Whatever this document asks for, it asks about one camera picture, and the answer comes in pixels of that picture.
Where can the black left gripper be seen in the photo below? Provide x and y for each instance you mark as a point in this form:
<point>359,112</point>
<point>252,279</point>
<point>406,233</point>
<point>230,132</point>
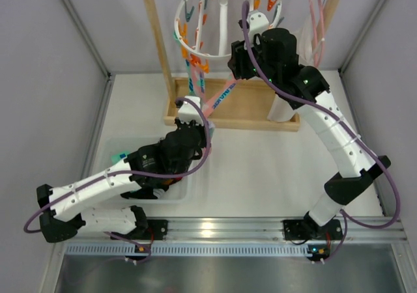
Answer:
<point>189,124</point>

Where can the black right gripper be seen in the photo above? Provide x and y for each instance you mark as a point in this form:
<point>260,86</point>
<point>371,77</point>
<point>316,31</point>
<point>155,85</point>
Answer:
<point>236,60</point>

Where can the pink sock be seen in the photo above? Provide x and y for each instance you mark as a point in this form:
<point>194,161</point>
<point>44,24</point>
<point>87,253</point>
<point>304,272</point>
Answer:
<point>209,105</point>
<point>196,79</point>

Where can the mint green sock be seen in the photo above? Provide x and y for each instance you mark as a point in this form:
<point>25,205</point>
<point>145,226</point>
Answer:
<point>115,158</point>

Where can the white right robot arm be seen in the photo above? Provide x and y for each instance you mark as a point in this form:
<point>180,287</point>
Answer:
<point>270,54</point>

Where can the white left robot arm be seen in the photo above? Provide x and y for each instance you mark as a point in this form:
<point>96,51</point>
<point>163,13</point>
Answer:
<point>146,173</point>

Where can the white round clip hanger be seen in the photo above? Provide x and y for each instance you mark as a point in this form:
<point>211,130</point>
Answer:
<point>201,27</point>

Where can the pink clothes hanger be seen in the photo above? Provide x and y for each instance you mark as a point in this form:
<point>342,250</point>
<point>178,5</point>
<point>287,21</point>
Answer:
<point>318,41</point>

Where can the white plastic basket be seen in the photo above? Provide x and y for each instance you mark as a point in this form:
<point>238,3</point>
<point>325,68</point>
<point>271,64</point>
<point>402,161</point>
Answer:
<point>176,194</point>

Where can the wooden rack base tray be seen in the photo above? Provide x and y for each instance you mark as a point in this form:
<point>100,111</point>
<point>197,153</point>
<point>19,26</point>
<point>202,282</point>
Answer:
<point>245,108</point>

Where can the white hanging cloth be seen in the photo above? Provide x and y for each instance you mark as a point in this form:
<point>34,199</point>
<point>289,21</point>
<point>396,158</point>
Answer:
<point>281,110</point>

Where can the aluminium mounting rail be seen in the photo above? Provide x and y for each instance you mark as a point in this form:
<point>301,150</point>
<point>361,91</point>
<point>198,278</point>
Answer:
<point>236,237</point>

